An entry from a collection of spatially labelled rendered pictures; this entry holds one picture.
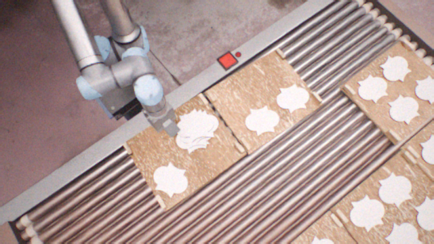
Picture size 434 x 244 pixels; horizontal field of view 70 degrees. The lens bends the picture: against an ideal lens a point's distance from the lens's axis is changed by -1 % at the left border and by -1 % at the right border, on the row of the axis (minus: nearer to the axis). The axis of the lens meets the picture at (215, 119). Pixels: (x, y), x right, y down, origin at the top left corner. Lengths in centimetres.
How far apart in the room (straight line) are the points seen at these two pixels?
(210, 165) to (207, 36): 158
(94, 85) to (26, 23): 235
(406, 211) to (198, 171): 85
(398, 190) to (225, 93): 82
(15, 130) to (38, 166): 37
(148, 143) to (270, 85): 60
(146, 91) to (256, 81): 70
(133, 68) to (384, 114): 110
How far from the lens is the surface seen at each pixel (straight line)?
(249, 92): 145
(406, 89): 167
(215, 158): 134
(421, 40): 184
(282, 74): 151
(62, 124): 267
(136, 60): 97
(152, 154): 138
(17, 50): 317
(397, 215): 149
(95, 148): 148
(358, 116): 154
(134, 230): 137
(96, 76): 97
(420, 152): 159
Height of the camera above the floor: 225
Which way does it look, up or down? 70 degrees down
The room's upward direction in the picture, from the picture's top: 3 degrees counter-clockwise
